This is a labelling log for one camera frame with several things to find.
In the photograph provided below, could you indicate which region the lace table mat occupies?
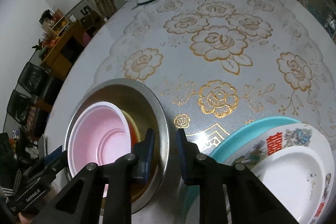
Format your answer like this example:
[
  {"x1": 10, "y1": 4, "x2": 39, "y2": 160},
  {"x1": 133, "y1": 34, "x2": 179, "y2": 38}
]
[{"x1": 94, "y1": 0, "x2": 335, "y2": 146}]

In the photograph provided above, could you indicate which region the yellow bowl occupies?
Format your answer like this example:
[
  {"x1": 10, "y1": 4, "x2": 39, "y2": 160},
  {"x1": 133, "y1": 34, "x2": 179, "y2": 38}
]
[{"x1": 121, "y1": 110, "x2": 139, "y2": 147}]

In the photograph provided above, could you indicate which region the red plastic bowl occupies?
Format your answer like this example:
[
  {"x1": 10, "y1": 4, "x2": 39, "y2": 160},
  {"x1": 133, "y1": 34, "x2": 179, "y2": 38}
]
[{"x1": 67, "y1": 101, "x2": 137, "y2": 198}]

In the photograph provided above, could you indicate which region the small wooden shelf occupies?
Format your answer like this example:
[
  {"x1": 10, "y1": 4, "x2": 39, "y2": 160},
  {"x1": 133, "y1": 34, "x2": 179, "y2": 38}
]
[{"x1": 39, "y1": 9, "x2": 71, "y2": 37}]

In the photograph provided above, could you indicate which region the wooden chair by wall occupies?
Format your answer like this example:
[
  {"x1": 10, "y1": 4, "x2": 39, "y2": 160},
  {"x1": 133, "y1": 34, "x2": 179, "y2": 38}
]
[{"x1": 94, "y1": 0, "x2": 117, "y2": 19}]

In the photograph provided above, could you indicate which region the wooden sideboard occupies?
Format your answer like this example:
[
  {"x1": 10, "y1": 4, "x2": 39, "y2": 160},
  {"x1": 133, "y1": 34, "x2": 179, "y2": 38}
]
[{"x1": 41, "y1": 20, "x2": 85, "y2": 80}]

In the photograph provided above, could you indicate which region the turquoise round tray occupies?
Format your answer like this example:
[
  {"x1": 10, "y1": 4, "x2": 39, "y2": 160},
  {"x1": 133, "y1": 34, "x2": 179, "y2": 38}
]
[{"x1": 183, "y1": 117, "x2": 296, "y2": 223}]

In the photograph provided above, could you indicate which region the large white patterned plate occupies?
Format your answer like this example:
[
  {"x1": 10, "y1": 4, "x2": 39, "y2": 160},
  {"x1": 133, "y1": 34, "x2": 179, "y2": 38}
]
[{"x1": 224, "y1": 122, "x2": 336, "y2": 224}]

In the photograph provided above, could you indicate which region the black leather chair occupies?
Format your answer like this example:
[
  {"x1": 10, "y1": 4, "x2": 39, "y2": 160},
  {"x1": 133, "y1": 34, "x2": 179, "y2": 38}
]
[{"x1": 6, "y1": 62, "x2": 52, "y2": 131}]

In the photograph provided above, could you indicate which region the stainless steel bowl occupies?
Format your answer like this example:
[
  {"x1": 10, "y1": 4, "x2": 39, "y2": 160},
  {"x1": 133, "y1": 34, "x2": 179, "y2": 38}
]
[{"x1": 64, "y1": 79, "x2": 170, "y2": 214}]

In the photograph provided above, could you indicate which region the white rose plate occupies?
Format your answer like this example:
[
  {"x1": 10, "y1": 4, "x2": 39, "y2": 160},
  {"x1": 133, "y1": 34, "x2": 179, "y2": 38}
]
[{"x1": 252, "y1": 146, "x2": 334, "y2": 223}]

